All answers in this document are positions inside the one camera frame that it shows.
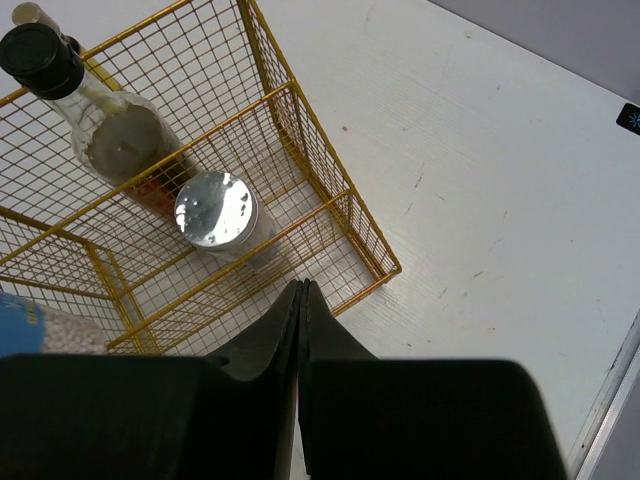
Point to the small brown bottle yellow label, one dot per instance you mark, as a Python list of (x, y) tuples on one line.
[(30, 12)]

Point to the blue corner sticker right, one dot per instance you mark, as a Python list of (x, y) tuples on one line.
[(629, 118)]

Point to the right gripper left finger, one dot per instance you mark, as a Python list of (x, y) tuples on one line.
[(226, 415)]

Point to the aluminium table rail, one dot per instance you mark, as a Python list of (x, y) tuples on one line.
[(612, 394)]

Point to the white jar silver lid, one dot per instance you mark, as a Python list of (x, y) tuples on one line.
[(218, 213), (31, 328)]

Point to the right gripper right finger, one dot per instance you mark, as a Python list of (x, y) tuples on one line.
[(362, 417)]

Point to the gold wire mesh organizer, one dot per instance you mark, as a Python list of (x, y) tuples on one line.
[(215, 72)]

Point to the dark sauce bottle red label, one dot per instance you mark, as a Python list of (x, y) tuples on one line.
[(119, 137)]

